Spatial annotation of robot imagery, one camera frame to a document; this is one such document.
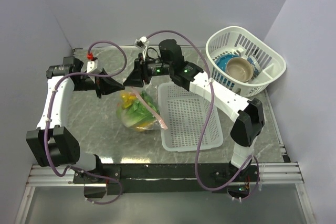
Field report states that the white perforated shallow tray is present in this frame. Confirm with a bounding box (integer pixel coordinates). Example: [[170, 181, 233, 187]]
[[157, 82, 210, 152]]

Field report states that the white blue patterned dish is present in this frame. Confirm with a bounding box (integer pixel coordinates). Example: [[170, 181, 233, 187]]
[[247, 56, 262, 77]]

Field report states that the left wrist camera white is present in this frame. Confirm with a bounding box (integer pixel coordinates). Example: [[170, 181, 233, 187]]
[[86, 59, 102, 74]]

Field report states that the aluminium frame rail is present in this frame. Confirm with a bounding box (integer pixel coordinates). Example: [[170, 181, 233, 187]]
[[15, 161, 316, 223]]

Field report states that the clear zip bag pink slider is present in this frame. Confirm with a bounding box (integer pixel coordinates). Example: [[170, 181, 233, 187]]
[[116, 87, 168, 132]]

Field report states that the beige bowl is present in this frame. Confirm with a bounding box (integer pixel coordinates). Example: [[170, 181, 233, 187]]
[[225, 57, 254, 82]]

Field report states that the fake green lettuce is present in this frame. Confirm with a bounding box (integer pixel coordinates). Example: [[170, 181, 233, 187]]
[[120, 99, 155, 127]]

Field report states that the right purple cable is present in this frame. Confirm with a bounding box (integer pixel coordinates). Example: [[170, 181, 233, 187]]
[[145, 29, 262, 201]]

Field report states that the white slatted dish basket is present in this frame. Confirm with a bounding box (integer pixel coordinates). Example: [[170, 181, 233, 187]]
[[205, 26, 287, 98]]

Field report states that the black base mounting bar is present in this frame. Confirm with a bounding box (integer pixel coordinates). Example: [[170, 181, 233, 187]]
[[73, 163, 260, 198]]

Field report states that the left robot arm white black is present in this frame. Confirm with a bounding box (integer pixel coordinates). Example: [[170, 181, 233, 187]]
[[26, 56, 125, 183]]

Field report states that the purple cable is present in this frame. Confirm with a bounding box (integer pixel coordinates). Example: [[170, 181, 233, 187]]
[[145, 29, 262, 201], [44, 40, 127, 206]]

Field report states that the blue plate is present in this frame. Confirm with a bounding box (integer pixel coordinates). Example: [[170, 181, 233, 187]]
[[215, 54, 238, 72]]

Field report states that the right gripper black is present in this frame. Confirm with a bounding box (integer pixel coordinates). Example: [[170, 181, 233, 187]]
[[122, 54, 173, 89]]

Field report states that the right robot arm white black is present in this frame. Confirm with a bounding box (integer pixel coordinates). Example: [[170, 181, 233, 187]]
[[123, 37, 265, 181]]

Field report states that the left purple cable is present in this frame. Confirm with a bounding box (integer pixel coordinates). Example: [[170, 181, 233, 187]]
[[44, 40, 127, 206]]

